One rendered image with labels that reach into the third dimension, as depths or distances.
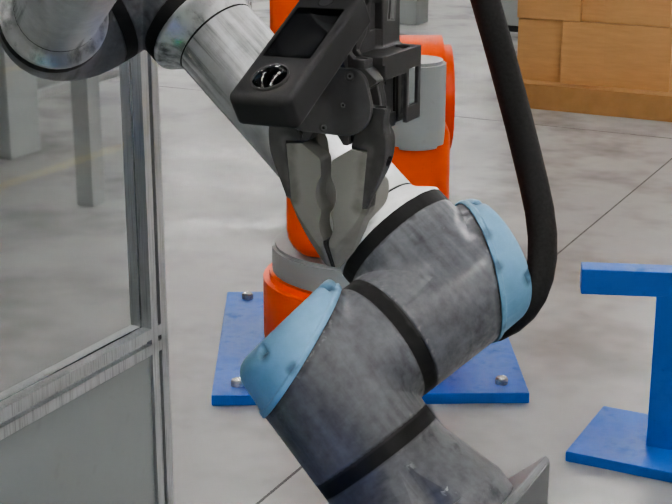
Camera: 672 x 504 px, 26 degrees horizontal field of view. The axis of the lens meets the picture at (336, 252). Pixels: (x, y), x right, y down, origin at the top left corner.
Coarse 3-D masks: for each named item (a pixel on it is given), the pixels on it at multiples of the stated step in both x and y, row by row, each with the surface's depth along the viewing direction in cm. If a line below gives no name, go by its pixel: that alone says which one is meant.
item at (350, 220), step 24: (336, 168) 99; (360, 168) 98; (336, 192) 100; (360, 192) 99; (384, 192) 104; (336, 216) 100; (360, 216) 100; (336, 240) 101; (360, 240) 102; (336, 264) 102
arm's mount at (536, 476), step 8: (544, 456) 126; (536, 464) 124; (544, 464) 125; (520, 472) 126; (528, 472) 123; (536, 472) 123; (544, 472) 125; (512, 480) 125; (520, 480) 123; (528, 480) 121; (536, 480) 123; (544, 480) 125; (520, 488) 120; (528, 488) 121; (536, 488) 123; (544, 488) 125; (512, 496) 118; (520, 496) 119; (528, 496) 121; (536, 496) 123; (544, 496) 126
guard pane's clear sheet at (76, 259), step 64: (0, 64) 176; (128, 64) 199; (0, 128) 178; (64, 128) 189; (128, 128) 201; (0, 192) 179; (64, 192) 191; (128, 192) 203; (0, 256) 181; (64, 256) 192; (128, 256) 206; (0, 320) 183; (64, 320) 194; (128, 320) 208; (0, 384) 184
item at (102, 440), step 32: (128, 384) 208; (160, 384) 215; (64, 416) 195; (96, 416) 202; (128, 416) 209; (0, 448) 184; (32, 448) 190; (64, 448) 196; (96, 448) 203; (128, 448) 210; (0, 480) 185; (32, 480) 191; (64, 480) 197; (96, 480) 204; (128, 480) 211
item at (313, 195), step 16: (288, 144) 101; (304, 144) 100; (320, 144) 102; (288, 160) 101; (304, 160) 100; (320, 160) 100; (304, 176) 101; (320, 176) 100; (304, 192) 101; (320, 192) 101; (304, 208) 101; (320, 208) 101; (304, 224) 102; (320, 224) 101; (320, 240) 102; (320, 256) 103
